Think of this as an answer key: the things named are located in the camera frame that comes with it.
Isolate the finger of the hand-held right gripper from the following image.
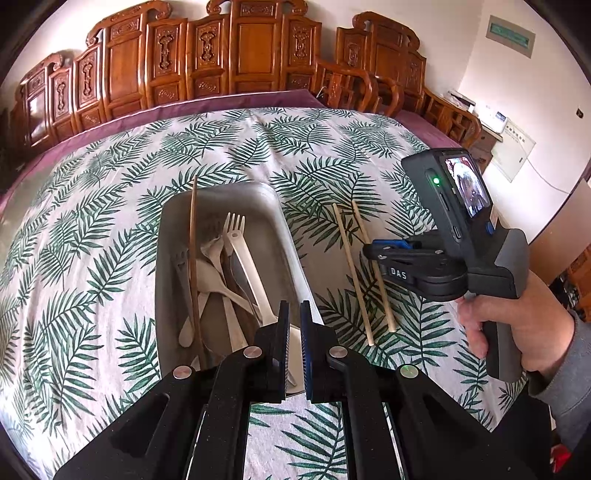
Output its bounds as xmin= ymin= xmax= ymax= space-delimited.
xmin=362 ymin=239 xmax=414 ymax=265

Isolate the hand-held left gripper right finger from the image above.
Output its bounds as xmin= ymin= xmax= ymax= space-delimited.
xmin=299 ymin=300 xmax=541 ymax=480

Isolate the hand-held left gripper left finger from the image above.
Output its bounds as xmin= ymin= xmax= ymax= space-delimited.
xmin=53 ymin=300 xmax=291 ymax=480

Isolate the white plastic knife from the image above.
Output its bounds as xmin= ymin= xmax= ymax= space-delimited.
xmin=221 ymin=251 xmax=250 ymax=354

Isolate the metal spoon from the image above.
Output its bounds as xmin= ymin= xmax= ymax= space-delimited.
xmin=229 ymin=258 xmax=262 ymax=324

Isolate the white fork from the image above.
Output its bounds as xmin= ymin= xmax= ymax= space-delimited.
xmin=222 ymin=212 xmax=302 ymax=388

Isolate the white ceramic spoon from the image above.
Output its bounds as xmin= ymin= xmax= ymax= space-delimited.
xmin=178 ymin=258 xmax=262 ymax=349

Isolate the grey rectangular tray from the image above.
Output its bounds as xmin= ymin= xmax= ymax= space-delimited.
xmin=154 ymin=181 xmax=326 ymax=398

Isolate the white plastic spoon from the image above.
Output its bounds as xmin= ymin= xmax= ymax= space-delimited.
xmin=198 ymin=237 xmax=232 ymax=296

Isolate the dark brown chopstick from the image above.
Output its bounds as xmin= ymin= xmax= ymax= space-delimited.
xmin=187 ymin=174 xmax=208 ymax=370

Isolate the metal fork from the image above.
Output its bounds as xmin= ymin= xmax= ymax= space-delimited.
xmin=172 ymin=247 xmax=192 ymax=301

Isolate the person's right forearm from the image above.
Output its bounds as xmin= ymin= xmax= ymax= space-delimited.
xmin=526 ymin=314 xmax=591 ymax=455

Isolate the person's right hand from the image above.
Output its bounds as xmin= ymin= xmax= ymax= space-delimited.
xmin=457 ymin=271 xmax=578 ymax=374

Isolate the wooden side table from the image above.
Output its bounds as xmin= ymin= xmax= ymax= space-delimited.
xmin=471 ymin=131 xmax=495 ymax=171

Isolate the white panel cabinet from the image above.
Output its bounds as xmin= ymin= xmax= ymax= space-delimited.
xmin=490 ymin=121 xmax=537 ymax=182

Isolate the small purple armchair cushion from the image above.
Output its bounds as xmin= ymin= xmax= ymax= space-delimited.
xmin=392 ymin=110 xmax=467 ymax=153

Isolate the white box with blue print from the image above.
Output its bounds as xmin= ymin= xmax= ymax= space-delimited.
xmin=480 ymin=107 xmax=509 ymax=132

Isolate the white printer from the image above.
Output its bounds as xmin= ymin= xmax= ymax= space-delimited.
xmin=447 ymin=90 xmax=476 ymax=112

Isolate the person's leg in dark trousers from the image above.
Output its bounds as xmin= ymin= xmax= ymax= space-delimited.
xmin=489 ymin=397 xmax=555 ymax=480

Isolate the carved wooden armchair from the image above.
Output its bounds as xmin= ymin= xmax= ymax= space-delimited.
xmin=335 ymin=11 xmax=482 ymax=148

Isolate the green leaf-printed tablecloth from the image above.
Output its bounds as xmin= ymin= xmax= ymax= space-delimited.
xmin=0 ymin=107 xmax=532 ymax=480

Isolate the long purple sofa cushion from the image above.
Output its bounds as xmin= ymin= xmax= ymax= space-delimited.
xmin=0 ymin=89 xmax=328 ymax=208

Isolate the carved wooden sofa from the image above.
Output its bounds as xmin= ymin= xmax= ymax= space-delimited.
xmin=9 ymin=0 xmax=333 ymax=148

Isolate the grey-green wall panel box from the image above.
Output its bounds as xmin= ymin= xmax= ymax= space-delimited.
xmin=486 ymin=15 xmax=536 ymax=58

